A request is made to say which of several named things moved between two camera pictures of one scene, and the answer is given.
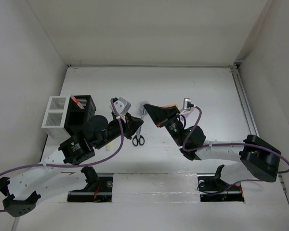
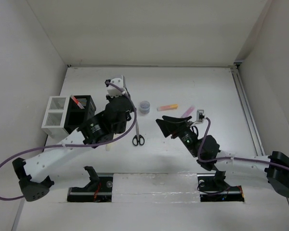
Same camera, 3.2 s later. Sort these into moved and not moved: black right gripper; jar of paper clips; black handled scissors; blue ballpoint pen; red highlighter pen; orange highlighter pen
Moved: blue ballpoint pen; black right gripper
Not moved: jar of paper clips; red highlighter pen; black handled scissors; orange highlighter pen
